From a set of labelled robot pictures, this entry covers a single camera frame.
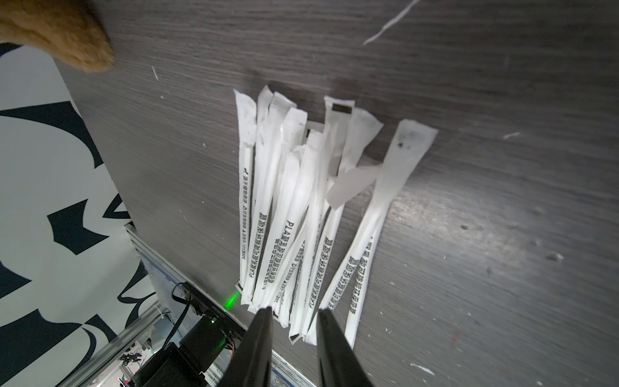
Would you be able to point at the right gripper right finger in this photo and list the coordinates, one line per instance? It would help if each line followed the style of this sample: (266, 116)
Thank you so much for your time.
(338, 365)

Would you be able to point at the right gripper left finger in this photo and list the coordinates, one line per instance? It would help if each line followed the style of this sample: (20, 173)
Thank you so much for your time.
(252, 363)

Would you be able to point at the eleventh white straw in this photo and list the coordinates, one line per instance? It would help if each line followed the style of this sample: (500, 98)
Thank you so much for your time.
(361, 284)

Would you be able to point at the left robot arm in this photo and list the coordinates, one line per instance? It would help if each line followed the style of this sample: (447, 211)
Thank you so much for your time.
(184, 363)

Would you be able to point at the brown teddy bear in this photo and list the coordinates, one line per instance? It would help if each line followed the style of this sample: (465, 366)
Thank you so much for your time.
(67, 30)

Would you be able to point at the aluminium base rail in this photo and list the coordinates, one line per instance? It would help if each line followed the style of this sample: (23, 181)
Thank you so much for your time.
(174, 280)

